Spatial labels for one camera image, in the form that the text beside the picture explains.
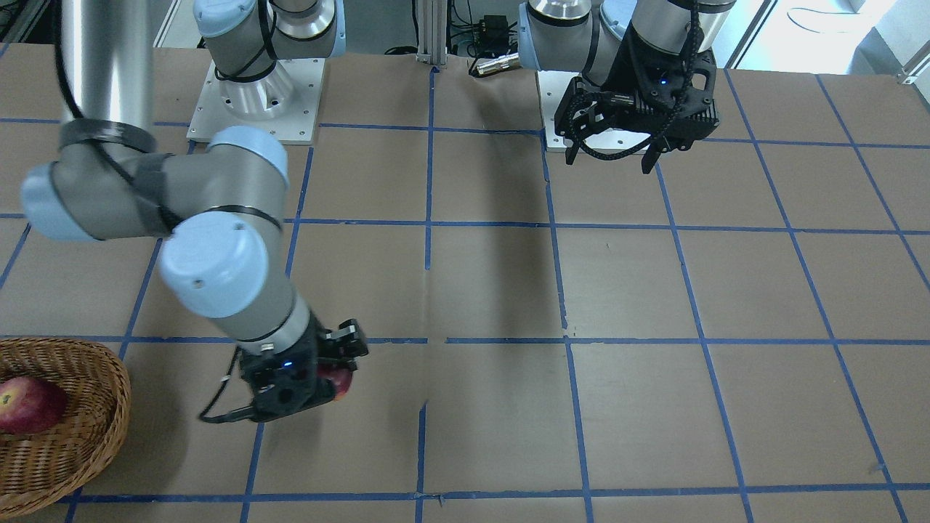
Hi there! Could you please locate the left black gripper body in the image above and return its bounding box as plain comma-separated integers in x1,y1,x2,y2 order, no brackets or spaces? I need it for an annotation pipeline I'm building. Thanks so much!
585,29,721,150

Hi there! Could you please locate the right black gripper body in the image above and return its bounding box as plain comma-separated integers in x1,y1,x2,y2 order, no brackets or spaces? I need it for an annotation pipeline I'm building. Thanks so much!
239,319,333,423

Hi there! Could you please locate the dark red apple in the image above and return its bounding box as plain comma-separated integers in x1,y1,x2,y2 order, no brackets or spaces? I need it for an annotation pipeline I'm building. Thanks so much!
317,363,353,401

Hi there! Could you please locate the red yellow apple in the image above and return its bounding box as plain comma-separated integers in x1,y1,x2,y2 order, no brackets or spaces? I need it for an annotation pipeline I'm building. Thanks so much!
1,376,68,436

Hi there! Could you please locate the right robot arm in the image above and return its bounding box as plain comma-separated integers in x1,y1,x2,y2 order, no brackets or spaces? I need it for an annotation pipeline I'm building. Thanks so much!
20,1,368,423

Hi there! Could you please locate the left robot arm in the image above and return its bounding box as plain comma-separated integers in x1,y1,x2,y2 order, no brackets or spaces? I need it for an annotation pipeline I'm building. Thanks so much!
517,1,735,174

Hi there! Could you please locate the wicker basket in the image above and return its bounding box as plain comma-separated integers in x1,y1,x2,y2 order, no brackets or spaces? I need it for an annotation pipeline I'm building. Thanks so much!
1,337,131,520

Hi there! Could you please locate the silver metal cylinder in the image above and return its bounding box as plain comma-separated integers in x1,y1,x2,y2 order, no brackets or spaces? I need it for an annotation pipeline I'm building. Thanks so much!
469,52,521,78

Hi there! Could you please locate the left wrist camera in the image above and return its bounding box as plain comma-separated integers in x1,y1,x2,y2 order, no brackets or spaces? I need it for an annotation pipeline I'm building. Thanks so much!
555,76,622,138

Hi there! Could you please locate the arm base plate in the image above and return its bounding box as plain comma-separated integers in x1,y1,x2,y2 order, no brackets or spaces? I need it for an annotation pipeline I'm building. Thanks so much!
187,57,326,145
538,71,655,154

